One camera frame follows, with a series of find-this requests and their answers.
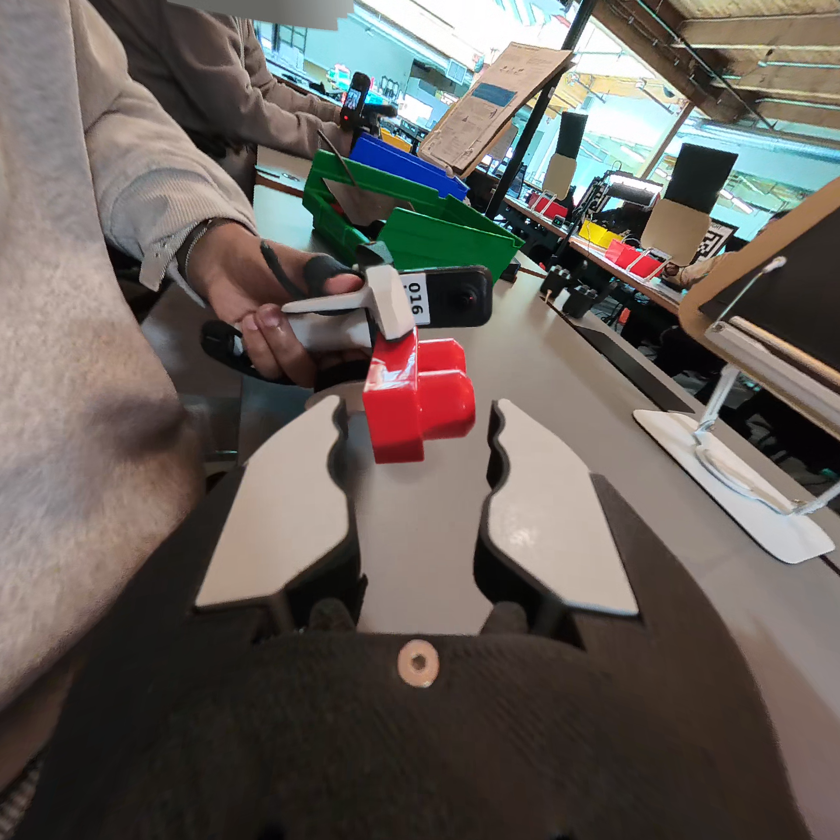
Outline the long wooden workbench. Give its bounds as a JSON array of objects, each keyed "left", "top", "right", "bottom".
[{"left": 502, "top": 193, "right": 686, "bottom": 312}]

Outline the cardboard sheet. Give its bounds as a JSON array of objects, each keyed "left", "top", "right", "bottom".
[{"left": 417, "top": 41, "right": 576, "bottom": 178}]

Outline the thin black rod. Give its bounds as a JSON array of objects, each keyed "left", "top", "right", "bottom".
[{"left": 316, "top": 129, "right": 360, "bottom": 188}]

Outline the red plastic block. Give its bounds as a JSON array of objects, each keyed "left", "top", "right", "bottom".
[{"left": 362, "top": 327, "right": 478, "bottom": 465}]

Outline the black desk mat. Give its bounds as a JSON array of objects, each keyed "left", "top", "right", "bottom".
[{"left": 570, "top": 323, "right": 697, "bottom": 416}]

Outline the yellow bin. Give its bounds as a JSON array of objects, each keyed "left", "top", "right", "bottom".
[{"left": 578, "top": 219, "right": 626, "bottom": 250}]

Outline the black white marker tag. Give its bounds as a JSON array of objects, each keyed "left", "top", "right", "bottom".
[{"left": 697, "top": 223, "right": 739, "bottom": 263}]

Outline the grey metal sheet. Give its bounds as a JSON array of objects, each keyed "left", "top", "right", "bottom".
[{"left": 323, "top": 176, "right": 416, "bottom": 228}]

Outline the person's grey hoodie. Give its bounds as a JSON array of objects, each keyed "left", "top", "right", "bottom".
[{"left": 0, "top": 0, "right": 258, "bottom": 713}]

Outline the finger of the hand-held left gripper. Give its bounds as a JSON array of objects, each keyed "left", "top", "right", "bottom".
[{"left": 281, "top": 264, "right": 419, "bottom": 343}]

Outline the black pillar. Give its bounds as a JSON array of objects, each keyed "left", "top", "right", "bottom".
[{"left": 484, "top": 0, "right": 599, "bottom": 219}]

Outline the green plastic bin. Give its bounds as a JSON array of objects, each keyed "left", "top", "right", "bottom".
[{"left": 301, "top": 148, "right": 527, "bottom": 284}]

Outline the black beige board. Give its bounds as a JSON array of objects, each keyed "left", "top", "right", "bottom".
[
  {"left": 542, "top": 110, "right": 591, "bottom": 199},
  {"left": 638, "top": 142, "right": 740, "bottom": 265}
]

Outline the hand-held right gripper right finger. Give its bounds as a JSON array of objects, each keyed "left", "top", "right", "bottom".
[{"left": 474, "top": 398, "right": 641, "bottom": 618}]

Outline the person's left forearm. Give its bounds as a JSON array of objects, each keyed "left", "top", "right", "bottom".
[{"left": 84, "top": 115, "right": 258, "bottom": 294}]

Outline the silver chain bracelet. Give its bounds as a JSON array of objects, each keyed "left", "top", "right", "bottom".
[{"left": 176, "top": 218, "right": 219, "bottom": 280}]

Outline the blue plastic bin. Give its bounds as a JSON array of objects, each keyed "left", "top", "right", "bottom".
[{"left": 348, "top": 132, "right": 471, "bottom": 202}]

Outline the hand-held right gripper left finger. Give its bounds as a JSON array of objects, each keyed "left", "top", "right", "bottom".
[{"left": 193, "top": 395, "right": 363, "bottom": 611}]

